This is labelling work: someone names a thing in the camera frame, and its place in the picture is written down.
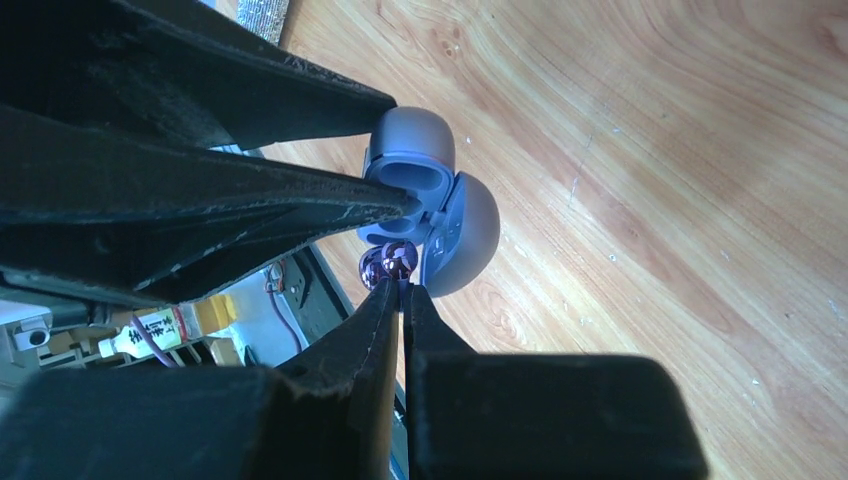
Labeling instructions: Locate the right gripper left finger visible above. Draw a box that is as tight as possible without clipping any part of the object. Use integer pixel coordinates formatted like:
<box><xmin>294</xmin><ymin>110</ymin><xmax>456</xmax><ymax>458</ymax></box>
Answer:
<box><xmin>1</xmin><ymin>281</ymin><xmax>400</xmax><ymax>479</ymax></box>

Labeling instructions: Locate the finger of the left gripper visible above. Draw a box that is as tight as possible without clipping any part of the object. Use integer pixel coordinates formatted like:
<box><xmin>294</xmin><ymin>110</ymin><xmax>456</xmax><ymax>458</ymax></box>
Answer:
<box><xmin>1</xmin><ymin>1</ymin><xmax>396</xmax><ymax>149</ymax></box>
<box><xmin>1</xmin><ymin>106</ymin><xmax>412</xmax><ymax>306</ymax></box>

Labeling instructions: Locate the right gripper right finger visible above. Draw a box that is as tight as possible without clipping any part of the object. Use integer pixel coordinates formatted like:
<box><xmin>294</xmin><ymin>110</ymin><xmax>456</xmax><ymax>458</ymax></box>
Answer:
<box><xmin>403</xmin><ymin>285</ymin><xmax>709</xmax><ymax>479</ymax></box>

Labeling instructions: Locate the purple earbud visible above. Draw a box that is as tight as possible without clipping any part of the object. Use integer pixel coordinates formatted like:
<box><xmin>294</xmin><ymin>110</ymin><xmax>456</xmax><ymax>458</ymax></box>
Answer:
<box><xmin>359</xmin><ymin>240</ymin><xmax>419</xmax><ymax>290</ymax></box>

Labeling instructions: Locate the lavender oval charging case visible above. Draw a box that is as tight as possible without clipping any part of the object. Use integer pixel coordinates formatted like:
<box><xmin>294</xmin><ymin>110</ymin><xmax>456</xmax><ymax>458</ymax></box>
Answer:
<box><xmin>357</xmin><ymin>107</ymin><xmax>501</xmax><ymax>298</ymax></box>

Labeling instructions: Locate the yellow tea bottle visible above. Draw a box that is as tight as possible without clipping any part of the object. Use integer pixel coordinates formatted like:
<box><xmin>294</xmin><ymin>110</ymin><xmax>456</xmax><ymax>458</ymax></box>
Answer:
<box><xmin>97</xmin><ymin>294</ymin><xmax>237</xmax><ymax>359</ymax></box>

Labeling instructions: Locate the silver glitter microphone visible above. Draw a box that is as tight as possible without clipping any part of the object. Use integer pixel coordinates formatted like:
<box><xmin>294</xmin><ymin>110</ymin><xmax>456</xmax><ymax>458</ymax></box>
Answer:
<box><xmin>236</xmin><ymin>0</ymin><xmax>290</xmax><ymax>46</ymax></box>

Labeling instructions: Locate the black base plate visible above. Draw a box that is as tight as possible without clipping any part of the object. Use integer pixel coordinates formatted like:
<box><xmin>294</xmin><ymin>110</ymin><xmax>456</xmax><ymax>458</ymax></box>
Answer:
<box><xmin>282</xmin><ymin>245</ymin><xmax>354</xmax><ymax>344</ymax></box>

